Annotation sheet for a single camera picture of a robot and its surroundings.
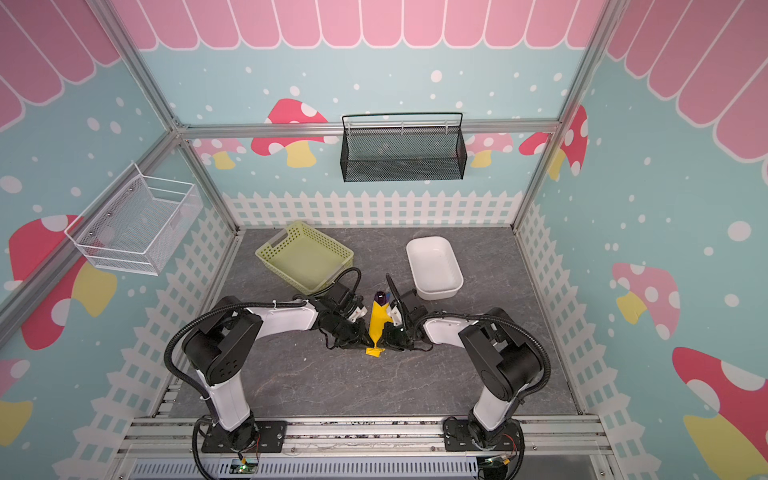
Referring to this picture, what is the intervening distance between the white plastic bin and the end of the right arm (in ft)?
0.64

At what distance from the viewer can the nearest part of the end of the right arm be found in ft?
2.47

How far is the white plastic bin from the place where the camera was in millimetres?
1003
